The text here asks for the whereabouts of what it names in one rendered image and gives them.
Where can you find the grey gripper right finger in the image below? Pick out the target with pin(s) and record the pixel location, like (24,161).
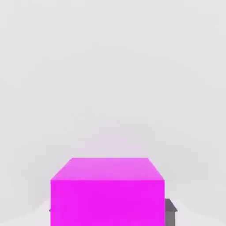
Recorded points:
(170,216)

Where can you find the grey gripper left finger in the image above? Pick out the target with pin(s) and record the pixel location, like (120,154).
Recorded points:
(38,219)

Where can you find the small magenta cube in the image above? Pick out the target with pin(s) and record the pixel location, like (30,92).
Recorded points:
(107,199)

